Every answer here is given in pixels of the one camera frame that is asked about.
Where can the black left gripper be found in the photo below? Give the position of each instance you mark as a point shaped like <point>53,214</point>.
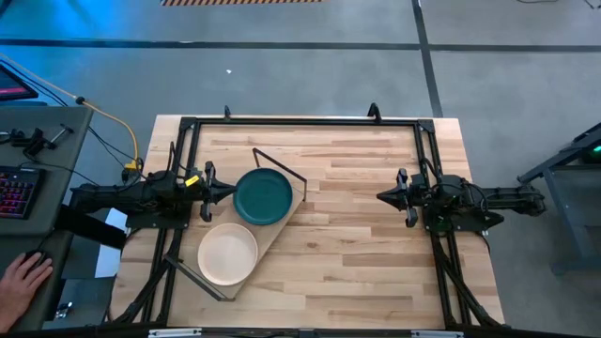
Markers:
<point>209,209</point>

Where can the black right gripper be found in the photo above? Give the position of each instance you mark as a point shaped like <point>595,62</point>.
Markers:
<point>403,178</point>

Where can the dark green plate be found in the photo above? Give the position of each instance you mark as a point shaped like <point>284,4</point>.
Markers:
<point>263,196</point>

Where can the pale pink plate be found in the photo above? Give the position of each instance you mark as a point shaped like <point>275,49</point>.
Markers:
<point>227,254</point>

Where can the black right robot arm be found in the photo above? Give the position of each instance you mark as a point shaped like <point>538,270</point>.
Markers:
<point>493,197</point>

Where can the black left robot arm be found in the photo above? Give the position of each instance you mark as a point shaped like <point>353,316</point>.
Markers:
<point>117,193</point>

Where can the yellow label tag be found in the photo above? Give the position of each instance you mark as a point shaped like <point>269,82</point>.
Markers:
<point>191,180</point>

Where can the black table clamp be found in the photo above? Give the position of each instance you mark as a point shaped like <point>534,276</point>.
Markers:
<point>374,112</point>
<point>227,112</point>

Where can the black dish rack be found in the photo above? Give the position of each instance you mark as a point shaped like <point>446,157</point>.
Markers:
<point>305,122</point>

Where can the white paper sheet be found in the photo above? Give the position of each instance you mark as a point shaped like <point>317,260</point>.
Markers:
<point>109,263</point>

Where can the black flat bar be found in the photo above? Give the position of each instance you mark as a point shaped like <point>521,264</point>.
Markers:
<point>91,227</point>

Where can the dark side table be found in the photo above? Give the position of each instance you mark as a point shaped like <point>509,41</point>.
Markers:
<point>570,188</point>

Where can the grey desk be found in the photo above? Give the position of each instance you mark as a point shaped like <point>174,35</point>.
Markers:
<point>42,136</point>

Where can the black clamp tool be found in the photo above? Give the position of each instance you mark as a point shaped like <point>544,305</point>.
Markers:
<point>35,141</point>

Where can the black computer mouse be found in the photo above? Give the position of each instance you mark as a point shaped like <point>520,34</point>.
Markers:
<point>38,257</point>

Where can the small metal clip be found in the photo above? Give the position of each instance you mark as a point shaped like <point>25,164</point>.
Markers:
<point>64,311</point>

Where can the backlit black keyboard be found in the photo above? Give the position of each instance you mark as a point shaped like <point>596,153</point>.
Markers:
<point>19,191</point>

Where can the person's hand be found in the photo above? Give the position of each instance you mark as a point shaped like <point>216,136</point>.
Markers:
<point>19,291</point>

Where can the computer monitor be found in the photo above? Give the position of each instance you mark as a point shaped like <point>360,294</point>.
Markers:
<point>11,84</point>

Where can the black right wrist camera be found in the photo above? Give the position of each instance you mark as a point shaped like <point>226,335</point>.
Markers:
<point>417,187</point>

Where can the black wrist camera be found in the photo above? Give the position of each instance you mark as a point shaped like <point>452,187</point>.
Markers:
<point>417,187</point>
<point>193,193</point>

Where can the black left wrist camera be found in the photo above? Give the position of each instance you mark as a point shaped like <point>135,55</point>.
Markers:
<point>193,193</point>

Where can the silver metal bracket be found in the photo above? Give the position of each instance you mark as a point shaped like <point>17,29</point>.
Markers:
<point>174,333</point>
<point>436,334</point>

